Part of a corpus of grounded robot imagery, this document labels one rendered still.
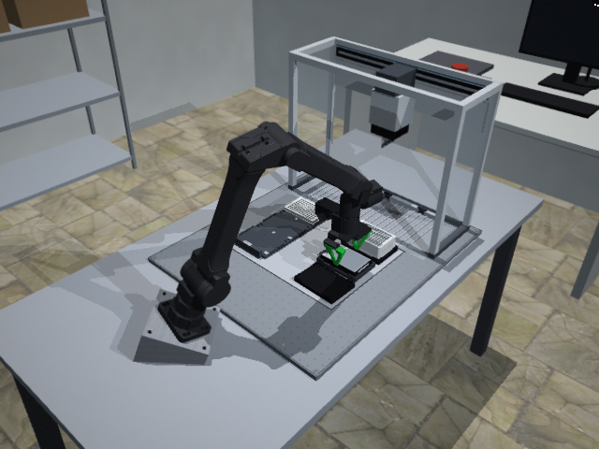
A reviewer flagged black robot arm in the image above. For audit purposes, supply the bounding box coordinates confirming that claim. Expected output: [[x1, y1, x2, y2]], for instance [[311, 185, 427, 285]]
[[157, 122, 383, 343]]

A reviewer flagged white deep-well block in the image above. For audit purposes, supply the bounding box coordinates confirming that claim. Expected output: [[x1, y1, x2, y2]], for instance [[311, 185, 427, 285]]
[[359, 220, 396, 259]]

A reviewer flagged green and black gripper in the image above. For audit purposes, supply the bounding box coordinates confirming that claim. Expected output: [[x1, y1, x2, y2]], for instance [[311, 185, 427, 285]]
[[323, 213, 372, 266]]

